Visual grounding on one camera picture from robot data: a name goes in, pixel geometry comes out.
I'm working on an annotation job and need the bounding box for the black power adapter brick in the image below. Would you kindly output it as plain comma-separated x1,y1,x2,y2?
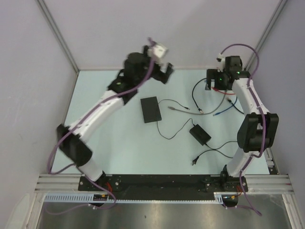
189,125,212,146

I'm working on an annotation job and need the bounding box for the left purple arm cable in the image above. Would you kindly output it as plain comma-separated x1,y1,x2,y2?
44,37,158,215

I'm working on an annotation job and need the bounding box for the red ethernet cable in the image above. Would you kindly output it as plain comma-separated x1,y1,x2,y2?
211,87,236,95

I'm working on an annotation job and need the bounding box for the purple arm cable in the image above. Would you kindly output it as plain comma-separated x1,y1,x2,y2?
220,44,266,217
44,37,158,215

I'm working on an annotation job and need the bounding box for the black network switch box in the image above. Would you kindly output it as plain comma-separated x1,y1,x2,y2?
140,96,162,124

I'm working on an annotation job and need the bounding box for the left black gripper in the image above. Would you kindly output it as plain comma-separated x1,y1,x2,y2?
135,46,173,87

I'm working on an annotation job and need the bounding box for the black ethernet cable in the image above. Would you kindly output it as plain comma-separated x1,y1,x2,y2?
192,78,245,115

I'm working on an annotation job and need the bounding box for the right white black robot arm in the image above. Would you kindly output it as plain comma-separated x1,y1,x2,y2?
206,54,279,191

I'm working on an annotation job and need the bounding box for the grey slotted cable duct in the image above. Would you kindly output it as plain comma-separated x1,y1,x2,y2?
44,193,223,204

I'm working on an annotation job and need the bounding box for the thin black switch cable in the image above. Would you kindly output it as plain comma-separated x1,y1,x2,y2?
156,99,195,140

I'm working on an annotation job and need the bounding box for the right aluminium side rail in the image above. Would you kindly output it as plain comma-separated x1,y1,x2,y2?
240,69,278,175

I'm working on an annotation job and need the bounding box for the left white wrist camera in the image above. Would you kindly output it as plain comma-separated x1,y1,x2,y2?
147,43,169,65

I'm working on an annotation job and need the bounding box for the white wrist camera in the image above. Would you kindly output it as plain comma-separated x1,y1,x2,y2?
216,53,225,72
147,43,169,65

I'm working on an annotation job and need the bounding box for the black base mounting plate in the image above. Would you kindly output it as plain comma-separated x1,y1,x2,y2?
78,174,248,201

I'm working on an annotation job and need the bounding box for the blue ethernet cable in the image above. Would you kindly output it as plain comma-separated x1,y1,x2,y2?
212,97,239,117

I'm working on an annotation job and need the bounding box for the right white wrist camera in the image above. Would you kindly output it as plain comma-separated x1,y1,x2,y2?
216,53,225,72

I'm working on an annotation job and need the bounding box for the aluminium front frame rail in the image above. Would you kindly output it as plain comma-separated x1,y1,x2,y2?
35,174,294,194

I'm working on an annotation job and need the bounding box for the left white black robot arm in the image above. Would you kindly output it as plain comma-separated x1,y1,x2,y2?
55,42,174,191

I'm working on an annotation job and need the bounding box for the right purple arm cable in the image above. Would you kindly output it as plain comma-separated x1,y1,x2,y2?
220,44,266,217

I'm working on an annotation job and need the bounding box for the grey ethernet cable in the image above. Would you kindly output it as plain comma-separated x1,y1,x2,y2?
168,92,227,116

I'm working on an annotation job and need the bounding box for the black power adapter cord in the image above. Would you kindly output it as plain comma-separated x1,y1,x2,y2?
191,140,239,167

